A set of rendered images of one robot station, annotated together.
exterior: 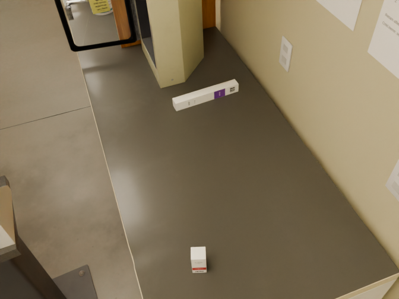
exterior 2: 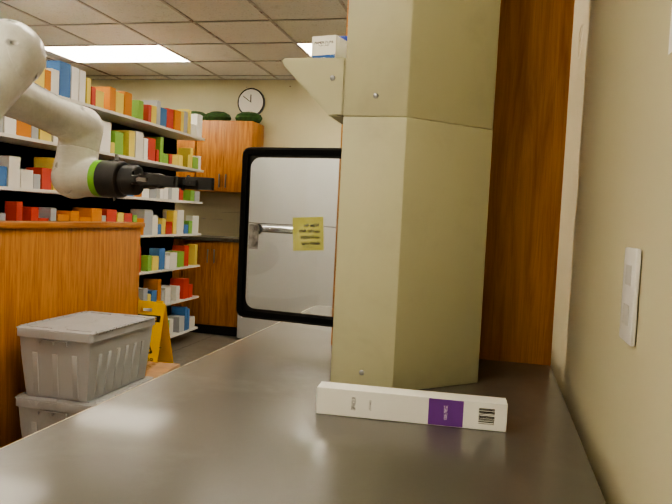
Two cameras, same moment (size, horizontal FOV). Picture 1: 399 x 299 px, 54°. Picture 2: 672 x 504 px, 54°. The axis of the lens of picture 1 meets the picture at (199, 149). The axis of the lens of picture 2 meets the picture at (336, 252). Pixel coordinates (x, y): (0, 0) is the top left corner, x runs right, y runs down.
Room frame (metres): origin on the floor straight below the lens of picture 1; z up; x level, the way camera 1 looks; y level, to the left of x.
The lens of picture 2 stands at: (0.33, -0.43, 1.24)
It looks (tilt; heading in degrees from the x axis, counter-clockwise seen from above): 3 degrees down; 30
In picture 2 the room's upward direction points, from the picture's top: 3 degrees clockwise
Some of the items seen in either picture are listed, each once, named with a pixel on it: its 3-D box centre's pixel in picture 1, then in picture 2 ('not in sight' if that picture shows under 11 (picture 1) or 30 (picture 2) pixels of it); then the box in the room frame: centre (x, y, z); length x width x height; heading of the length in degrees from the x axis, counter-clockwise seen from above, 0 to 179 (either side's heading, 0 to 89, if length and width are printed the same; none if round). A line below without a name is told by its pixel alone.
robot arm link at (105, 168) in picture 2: not in sight; (114, 177); (1.49, 0.90, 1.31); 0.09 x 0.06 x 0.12; 17
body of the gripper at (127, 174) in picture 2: not in sight; (141, 180); (1.51, 0.83, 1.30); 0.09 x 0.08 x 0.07; 107
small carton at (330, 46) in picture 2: not in sight; (329, 55); (1.41, 0.24, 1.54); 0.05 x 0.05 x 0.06; 5
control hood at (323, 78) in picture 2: not in sight; (333, 103); (1.46, 0.25, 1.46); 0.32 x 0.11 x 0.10; 17
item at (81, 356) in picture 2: not in sight; (90, 353); (2.57, 2.29, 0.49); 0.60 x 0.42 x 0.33; 17
